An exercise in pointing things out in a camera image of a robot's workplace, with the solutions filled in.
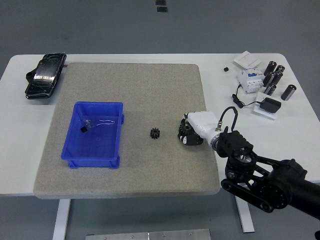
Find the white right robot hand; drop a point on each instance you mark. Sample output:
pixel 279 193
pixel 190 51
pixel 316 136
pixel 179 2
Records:
pixel 201 122

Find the large black gear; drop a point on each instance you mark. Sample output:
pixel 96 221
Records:
pixel 185 128

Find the small black gear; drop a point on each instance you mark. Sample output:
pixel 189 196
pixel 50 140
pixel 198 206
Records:
pixel 155 133

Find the blue plastic box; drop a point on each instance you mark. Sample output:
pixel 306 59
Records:
pixel 100 147

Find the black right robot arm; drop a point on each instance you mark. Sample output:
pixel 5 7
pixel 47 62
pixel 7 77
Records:
pixel 287 180

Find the small black cube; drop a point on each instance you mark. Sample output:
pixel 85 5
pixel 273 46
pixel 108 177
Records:
pixel 226 69
pixel 84 129

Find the white circuit breaker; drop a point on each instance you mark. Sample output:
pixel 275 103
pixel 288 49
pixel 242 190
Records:
pixel 250 81

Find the grey-brown mat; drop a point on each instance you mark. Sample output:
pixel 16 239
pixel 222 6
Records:
pixel 140 95

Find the black power adapter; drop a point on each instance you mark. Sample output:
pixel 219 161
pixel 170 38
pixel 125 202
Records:
pixel 270 105

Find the dark brown cylindrical capacitor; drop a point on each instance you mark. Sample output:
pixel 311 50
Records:
pixel 270 89
pixel 280 68
pixel 288 92
pixel 268 79
pixel 277 78
pixel 270 68

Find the white table leg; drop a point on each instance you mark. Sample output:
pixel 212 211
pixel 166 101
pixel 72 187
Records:
pixel 61 220
pixel 246 220

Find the clear bag of screws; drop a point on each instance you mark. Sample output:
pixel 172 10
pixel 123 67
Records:
pixel 88 123

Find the black floor socket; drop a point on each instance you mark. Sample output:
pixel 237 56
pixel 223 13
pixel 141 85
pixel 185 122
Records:
pixel 160 2
pixel 162 9

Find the black wrapped device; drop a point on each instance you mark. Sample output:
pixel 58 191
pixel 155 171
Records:
pixel 45 75

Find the white switch panel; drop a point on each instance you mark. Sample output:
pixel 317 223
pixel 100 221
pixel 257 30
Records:
pixel 247 59

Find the grey metal base plate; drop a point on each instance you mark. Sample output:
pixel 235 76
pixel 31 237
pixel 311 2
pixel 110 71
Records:
pixel 147 235

